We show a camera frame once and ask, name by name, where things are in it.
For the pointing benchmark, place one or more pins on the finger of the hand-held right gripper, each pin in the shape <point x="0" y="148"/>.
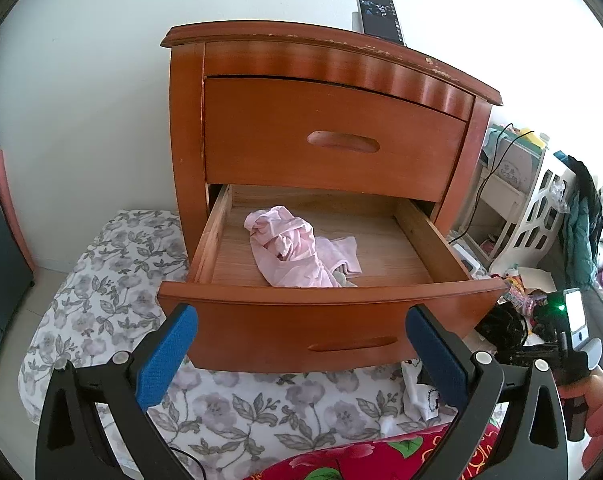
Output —
<point x="524" y="354"/>

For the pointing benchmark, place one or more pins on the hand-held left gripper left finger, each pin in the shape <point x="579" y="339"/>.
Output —
<point x="166" y="355"/>

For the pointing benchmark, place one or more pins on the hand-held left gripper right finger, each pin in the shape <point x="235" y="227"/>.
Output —
<point x="434" y="355"/>

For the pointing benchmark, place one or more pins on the black underwear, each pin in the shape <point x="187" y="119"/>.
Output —
<point x="501" y="325"/>

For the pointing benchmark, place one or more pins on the white cartoon print underwear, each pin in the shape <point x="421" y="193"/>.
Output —
<point x="421" y="400"/>

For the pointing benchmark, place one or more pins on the wooden drawer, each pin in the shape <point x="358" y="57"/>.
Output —
<point x="281" y="160"/>
<point x="261" y="330"/>

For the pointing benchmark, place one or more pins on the pink underwear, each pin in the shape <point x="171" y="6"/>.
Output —
<point x="291" y="255"/>

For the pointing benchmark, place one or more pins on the pile of colourful packets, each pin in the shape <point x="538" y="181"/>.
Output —
<point x="524" y="292"/>

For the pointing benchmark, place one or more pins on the grey floral bed sheet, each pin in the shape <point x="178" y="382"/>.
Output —
<point x="106" y="285"/>

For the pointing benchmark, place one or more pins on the dark teal jacket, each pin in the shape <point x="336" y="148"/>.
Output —
<point x="581" y="230"/>

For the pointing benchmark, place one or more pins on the red floral blanket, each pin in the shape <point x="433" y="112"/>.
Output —
<point x="356" y="460"/>

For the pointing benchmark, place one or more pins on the white cabinet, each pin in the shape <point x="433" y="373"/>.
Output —
<point x="496" y="210"/>

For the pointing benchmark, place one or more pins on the printed cardboard box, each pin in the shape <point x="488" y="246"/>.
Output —
<point x="519" y="165"/>

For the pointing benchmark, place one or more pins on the wooden nightstand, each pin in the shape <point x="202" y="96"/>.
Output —
<point x="186" y="135"/>

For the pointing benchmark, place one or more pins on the black smartphone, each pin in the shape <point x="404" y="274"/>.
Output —
<point x="381" y="20"/>

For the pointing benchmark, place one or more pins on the grey phone stand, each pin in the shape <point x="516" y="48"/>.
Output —
<point x="356" y="20"/>

